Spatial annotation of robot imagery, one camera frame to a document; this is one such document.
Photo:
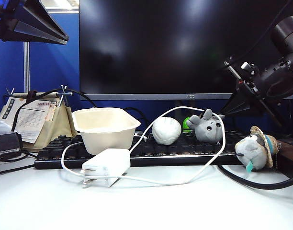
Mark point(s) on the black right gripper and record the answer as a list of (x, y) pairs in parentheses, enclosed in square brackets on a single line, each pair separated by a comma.
[(271, 76)]

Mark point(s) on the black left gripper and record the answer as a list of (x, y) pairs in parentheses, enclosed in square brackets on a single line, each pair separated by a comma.
[(5, 16)]

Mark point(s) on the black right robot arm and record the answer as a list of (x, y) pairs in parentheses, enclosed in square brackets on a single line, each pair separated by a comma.
[(286, 33)]

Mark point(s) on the dark brown box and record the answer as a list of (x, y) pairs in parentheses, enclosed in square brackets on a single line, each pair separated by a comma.
[(289, 155)]

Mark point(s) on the black tissue box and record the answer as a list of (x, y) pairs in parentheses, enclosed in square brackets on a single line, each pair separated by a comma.
[(5, 143)]

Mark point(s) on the plush toy with straw hat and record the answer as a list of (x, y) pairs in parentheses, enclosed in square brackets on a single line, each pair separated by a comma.
[(251, 153)]

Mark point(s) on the green apple toy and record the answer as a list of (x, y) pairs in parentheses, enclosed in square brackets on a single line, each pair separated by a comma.
[(186, 124)]

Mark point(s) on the black mechanical keyboard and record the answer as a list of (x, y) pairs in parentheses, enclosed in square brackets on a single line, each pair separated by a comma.
[(180, 148)]

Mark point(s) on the white brain squishy ball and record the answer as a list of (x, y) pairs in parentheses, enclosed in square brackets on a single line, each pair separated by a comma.
[(165, 131)]

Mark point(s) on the paper calendar sheet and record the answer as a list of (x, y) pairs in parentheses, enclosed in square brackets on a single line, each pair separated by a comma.
[(31, 122)]

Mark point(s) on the beige canvas calendar stand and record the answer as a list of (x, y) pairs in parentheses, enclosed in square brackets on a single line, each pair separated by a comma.
[(58, 127)]

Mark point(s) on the white tissue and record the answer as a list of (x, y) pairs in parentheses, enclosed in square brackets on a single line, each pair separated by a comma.
[(0, 128)]

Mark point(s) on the black computer monitor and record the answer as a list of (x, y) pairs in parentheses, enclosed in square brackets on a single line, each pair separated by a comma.
[(149, 48)]

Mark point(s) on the white plastic bowl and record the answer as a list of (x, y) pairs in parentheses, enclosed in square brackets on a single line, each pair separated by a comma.
[(105, 139)]

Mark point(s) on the white power adapter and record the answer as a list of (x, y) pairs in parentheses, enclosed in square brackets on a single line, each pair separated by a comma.
[(108, 160)]

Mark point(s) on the aluminium partition post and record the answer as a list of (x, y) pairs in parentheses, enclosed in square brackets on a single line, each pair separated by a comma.
[(26, 67)]

